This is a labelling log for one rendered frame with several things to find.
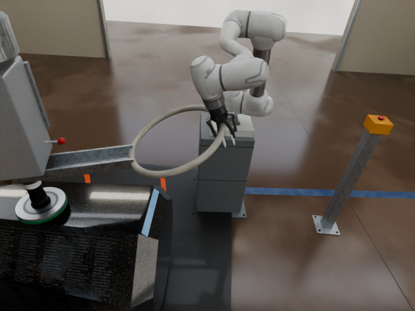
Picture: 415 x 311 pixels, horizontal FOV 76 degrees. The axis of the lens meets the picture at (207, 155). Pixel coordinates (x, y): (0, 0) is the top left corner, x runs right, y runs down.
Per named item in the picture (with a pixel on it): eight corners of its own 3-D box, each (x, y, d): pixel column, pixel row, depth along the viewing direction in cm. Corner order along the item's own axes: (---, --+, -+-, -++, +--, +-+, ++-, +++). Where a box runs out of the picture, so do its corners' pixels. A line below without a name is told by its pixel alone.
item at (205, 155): (133, 197, 109) (129, 192, 107) (128, 133, 146) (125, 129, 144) (242, 148, 109) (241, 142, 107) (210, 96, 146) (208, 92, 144)
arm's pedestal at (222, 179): (192, 178, 276) (194, 109, 227) (239, 180, 279) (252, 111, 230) (190, 216, 236) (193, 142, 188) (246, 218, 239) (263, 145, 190)
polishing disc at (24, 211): (28, 189, 136) (27, 187, 136) (71, 188, 139) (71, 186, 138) (7, 222, 119) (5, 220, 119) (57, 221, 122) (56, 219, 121)
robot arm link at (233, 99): (219, 106, 210) (221, 79, 196) (242, 110, 206) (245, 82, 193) (214, 116, 197) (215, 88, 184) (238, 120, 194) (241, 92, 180)
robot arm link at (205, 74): (196, 102, 109) (226, 99, 104) (181, 68, 99) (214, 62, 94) (203, 87, 116) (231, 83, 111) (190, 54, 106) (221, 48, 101)
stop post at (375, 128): (340, 236, 230) (404, 128, 164) (317, 233, 230) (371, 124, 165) (333, 217, 246) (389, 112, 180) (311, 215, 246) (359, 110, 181)
